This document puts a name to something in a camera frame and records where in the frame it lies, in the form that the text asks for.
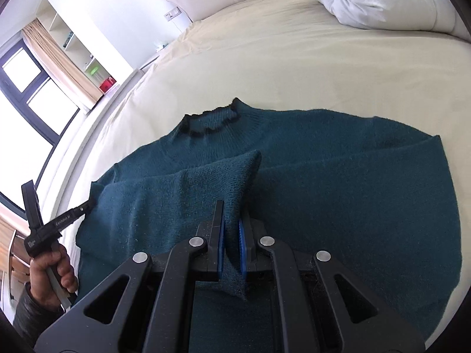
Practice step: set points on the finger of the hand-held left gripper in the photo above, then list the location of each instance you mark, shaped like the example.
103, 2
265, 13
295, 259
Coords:
73, 213
31, 202

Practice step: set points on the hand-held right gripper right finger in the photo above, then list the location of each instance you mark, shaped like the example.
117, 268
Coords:
243, 250

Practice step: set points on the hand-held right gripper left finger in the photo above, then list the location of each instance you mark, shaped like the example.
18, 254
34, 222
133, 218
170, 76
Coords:
220, 250

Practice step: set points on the teal knit sweater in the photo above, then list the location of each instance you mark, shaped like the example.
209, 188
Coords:
331, 191

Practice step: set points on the person's left forearm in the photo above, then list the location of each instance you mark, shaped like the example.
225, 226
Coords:
33, 312

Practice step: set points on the person's left hand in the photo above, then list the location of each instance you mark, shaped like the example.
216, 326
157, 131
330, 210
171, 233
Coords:
46, 275

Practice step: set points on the wooden furniture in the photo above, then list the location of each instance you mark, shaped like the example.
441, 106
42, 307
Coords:
7, 261

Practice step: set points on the white window ledge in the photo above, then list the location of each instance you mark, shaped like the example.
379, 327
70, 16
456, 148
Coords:
84, 132

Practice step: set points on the black framed window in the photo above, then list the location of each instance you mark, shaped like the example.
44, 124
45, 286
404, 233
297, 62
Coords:
18, 92

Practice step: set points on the red box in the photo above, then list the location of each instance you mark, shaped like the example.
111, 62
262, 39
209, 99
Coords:
107, 84

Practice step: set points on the beige curtain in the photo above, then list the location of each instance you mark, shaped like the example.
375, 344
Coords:
62, 62

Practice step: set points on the green lidded container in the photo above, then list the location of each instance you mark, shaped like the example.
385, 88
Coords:
93, 70

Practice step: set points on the white shelf unit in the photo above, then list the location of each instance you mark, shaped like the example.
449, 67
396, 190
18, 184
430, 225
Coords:
77, 44

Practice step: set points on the white nightstand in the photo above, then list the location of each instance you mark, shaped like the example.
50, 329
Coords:
149, 62

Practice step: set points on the bed with beige sheet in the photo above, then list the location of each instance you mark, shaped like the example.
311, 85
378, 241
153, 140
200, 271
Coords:
294, 73

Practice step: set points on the wall socket panel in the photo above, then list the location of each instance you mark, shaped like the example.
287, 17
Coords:
173, 13

